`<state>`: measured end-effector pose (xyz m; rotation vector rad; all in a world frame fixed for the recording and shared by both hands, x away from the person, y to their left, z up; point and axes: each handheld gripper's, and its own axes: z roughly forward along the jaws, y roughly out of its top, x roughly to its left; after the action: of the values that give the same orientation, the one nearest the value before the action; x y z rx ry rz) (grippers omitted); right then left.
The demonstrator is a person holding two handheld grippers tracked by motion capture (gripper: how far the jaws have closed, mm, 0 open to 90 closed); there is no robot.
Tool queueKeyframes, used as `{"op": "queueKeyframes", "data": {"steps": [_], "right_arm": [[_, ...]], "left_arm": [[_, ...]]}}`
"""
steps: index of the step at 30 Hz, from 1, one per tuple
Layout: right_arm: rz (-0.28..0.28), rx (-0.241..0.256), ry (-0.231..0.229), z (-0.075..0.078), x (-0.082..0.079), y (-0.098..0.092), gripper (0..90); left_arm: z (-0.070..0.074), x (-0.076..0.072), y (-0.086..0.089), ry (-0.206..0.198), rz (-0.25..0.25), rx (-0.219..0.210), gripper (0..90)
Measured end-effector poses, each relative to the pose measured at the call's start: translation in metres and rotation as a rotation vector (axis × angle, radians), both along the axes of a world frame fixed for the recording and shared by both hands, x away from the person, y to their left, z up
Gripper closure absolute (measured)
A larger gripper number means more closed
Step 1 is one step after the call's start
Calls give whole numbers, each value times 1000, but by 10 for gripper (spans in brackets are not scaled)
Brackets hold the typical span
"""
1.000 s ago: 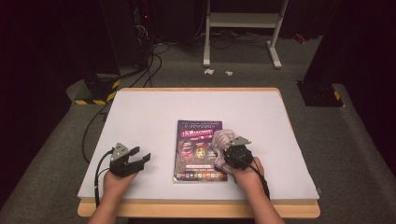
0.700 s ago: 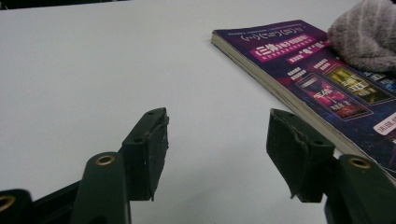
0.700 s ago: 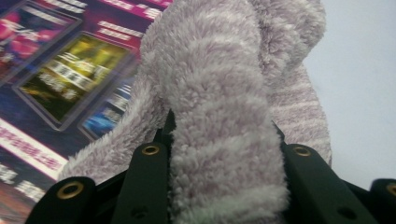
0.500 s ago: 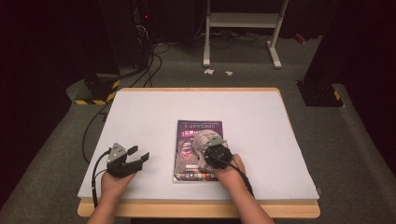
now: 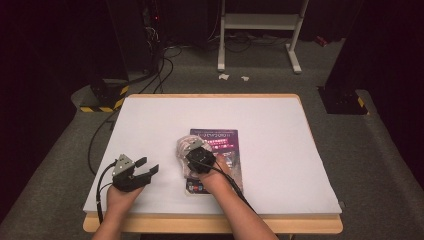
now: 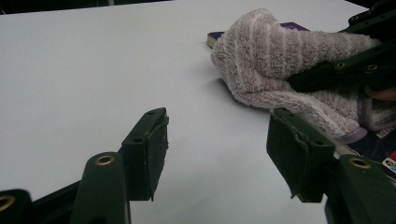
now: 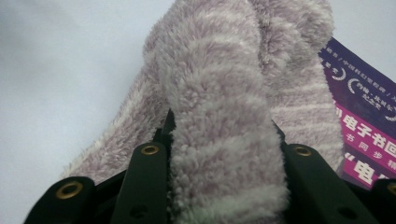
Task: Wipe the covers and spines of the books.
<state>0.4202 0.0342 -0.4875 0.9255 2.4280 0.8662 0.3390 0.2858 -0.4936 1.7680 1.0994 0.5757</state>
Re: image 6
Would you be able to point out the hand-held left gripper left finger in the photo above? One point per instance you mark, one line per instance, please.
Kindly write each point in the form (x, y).
(140, 168)

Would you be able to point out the white table mat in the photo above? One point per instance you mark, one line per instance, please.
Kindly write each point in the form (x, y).
(93, 68)

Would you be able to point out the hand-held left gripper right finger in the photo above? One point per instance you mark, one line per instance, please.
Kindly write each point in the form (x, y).
(311, 168)

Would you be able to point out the striped pink towel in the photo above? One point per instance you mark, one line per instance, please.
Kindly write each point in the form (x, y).
(264, 53)

